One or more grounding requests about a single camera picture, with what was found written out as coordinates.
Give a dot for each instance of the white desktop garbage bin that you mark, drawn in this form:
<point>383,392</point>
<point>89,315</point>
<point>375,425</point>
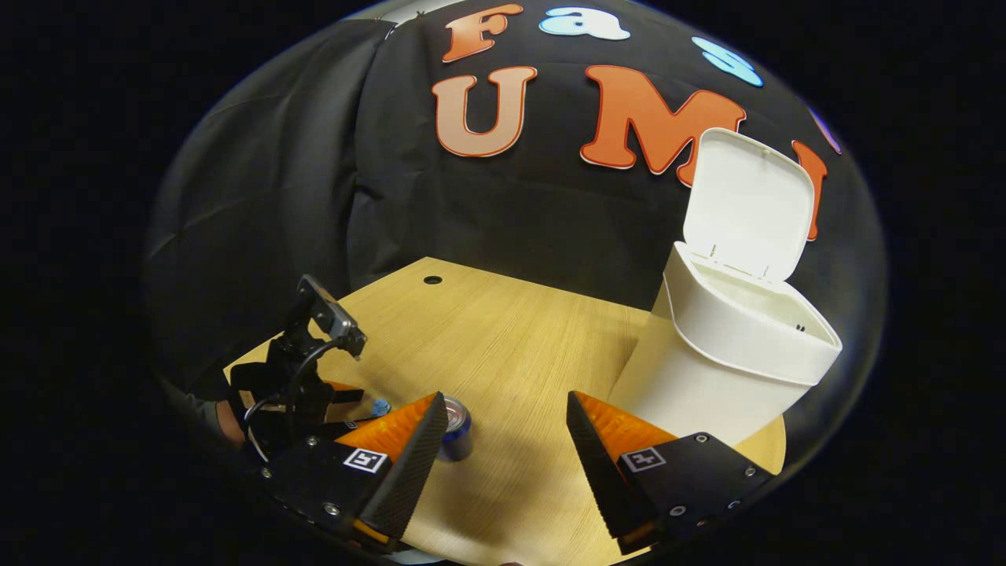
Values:
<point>707,369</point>

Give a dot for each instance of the wooden desktop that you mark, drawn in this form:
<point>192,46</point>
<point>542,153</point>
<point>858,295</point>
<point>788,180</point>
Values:
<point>511,354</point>

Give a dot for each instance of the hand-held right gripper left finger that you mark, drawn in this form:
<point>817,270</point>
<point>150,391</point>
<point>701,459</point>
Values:
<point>413,472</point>

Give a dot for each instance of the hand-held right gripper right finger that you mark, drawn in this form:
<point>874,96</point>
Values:
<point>601,472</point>

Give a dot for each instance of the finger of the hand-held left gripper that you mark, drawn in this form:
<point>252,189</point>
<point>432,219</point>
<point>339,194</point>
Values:
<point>346,392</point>

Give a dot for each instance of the blue pop can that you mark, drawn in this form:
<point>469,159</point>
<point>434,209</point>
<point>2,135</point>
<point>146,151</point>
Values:
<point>458,431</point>

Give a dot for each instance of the black backdrop cloth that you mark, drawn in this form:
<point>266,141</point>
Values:
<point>511,212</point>

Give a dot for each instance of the blue paper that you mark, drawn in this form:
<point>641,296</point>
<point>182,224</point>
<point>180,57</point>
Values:
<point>380,406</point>

